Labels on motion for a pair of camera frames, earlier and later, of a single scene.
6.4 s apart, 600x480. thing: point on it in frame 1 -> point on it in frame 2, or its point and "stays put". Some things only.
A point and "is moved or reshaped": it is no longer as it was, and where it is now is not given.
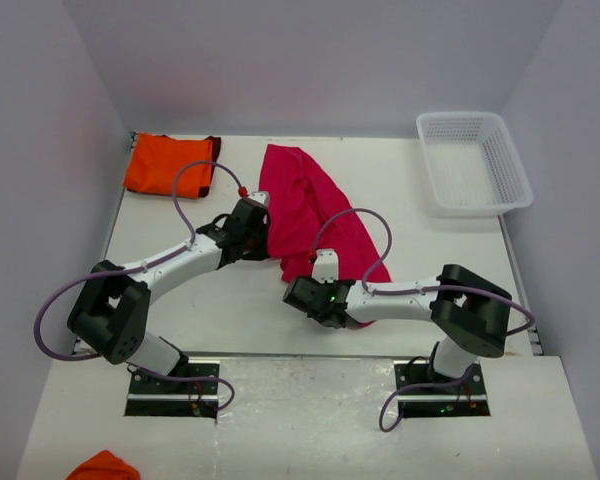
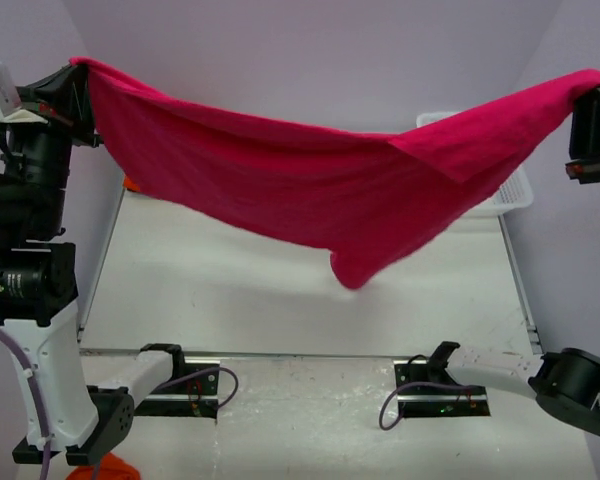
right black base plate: (467, 400) stays put
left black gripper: (261, 252) -> (63, 99)
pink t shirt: (299, 198) is moved or reshaped
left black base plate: (151, 396) stays put
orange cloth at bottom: (104, 466) stays put
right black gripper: (331, 285) -> (595, 129)
